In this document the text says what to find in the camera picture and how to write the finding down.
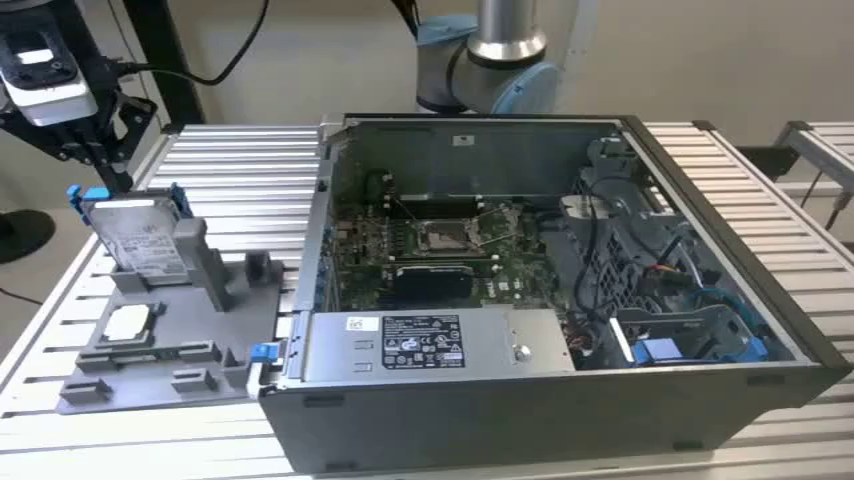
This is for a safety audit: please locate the hard disk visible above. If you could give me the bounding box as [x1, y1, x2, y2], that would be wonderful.
[66, 183, 195, 279]

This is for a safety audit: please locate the empty blue disk carrier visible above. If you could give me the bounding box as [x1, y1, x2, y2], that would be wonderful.
[630, 338, 769, 370]

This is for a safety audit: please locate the grey metal disk bay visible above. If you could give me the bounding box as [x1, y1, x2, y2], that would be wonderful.
[604, 303, 780, 371]

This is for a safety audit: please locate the black round stand foot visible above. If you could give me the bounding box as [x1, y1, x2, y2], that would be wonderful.
[0, 209, 57, 265]

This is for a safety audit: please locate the silver CPU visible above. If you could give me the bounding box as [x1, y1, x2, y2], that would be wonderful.
[99, 303, 159, 341]

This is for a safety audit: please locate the grey parts rack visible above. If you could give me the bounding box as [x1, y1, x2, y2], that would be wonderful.
[57, 217, 286, 419]

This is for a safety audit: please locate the thin locking lever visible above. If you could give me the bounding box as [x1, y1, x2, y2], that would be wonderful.
[392, 195, 425, 223]

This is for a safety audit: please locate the black RAM slot row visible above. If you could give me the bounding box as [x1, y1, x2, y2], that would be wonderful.
[386, 252, 502, 265]
[390, 195, 484, 210]

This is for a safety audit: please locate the silver power supply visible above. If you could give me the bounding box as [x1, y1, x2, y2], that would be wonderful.
[299, 308, 580, 381]

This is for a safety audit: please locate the CPU socket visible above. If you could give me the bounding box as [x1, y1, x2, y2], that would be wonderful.
[413, 217, 486, 254]

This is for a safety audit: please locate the black graphics card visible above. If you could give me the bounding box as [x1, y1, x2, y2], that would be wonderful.
[393, 264, 477, 302]

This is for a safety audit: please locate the metal socket cover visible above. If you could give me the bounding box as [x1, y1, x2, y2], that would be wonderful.
[477, 204, 528, 246]

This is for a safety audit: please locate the green motherboard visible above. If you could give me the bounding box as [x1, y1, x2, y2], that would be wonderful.
[330, 199, 576, 314]

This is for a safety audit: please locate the shiny silver tab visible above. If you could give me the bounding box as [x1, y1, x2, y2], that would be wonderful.
[560, 194, 613, 221]

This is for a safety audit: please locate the black open PC case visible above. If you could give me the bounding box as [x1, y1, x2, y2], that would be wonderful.
[257, 112, 854, 474]

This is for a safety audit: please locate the aluminium side table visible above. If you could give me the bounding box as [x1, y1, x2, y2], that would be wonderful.
[773, 119, 854, 201]

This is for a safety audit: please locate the black upright post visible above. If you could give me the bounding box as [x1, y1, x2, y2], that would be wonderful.
[123, 0, 209, 126]

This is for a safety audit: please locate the black hanging cable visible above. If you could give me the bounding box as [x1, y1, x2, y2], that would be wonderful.
[117, 0, 273, 86]

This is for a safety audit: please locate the long black wire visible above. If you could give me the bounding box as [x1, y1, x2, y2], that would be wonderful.
[572, 174, 677, 322]

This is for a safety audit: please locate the thin red black wire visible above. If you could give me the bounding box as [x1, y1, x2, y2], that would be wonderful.
[564, 324, 597, 357]

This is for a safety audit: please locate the yellow red power wire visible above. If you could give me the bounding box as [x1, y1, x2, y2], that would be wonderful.
[644, 264, 690, 297]

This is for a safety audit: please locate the blue data wire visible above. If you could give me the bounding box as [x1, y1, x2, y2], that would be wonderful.
[686, 287, 764, 342]

